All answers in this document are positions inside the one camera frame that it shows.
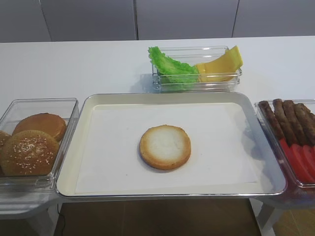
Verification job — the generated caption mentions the clear right meat container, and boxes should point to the clear right meat container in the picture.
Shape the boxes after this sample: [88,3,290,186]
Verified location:
[255,100,315,189]

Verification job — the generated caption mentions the white metal serving tray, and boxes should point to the white metal serving tray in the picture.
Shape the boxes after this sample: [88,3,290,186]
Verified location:
[57,92,287,201]

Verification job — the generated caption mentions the leftmost brown meat patty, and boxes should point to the leftmost brown meat patty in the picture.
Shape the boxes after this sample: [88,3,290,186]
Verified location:
[258,100,285,140]

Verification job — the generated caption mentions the white paper tray liner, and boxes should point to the white paper tray liner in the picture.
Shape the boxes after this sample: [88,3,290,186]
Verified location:
[75,103,258,194]

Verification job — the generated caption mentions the yellow cheese slices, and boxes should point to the yellow cheese slices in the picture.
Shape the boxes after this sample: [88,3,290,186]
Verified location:
[195,46,243,83]

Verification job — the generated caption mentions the brown meat patty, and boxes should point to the brown meat patty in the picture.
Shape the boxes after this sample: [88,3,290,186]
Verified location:
[283,100,310,146]
[273,99,299,146]
[258,100,285,140]
[294,103,315,146]

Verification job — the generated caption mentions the red tomato slice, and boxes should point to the red tomato slice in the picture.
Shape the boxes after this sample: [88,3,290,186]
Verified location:
[279,139,314,184]
[302,145,315,178]
[290,144,315,184]

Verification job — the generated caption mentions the bottom bun half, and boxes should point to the bottom bun half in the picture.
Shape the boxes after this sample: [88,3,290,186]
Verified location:
[139,125,191,170]

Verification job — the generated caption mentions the plain brown bun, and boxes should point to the plain brown bun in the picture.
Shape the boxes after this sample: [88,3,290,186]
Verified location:
[12,113,66,142]

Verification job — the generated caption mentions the bun at left edge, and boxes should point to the bun at left edge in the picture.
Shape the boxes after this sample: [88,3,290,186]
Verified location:
[0,130,11,148]

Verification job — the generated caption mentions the sesame seed top bun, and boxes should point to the sesame seed top bun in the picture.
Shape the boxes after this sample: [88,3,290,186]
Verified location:
[0,130,59,176]

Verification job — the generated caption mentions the clear left bun container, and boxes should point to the clear left bun container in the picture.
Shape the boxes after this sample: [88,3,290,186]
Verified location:
[0,98,79,192]

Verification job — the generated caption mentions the black cable under table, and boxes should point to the black cable under table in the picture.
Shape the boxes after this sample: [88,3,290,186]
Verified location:
[57,204,66,236]

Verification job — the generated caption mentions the clear lettuce cheese container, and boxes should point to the clear lettuce cheese container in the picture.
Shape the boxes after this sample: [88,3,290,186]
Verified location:
[150,46,242,93]

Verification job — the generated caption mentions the green lettuce leaf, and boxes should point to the green lettuce leaf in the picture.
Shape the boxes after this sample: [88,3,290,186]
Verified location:
[148,46,199,84]

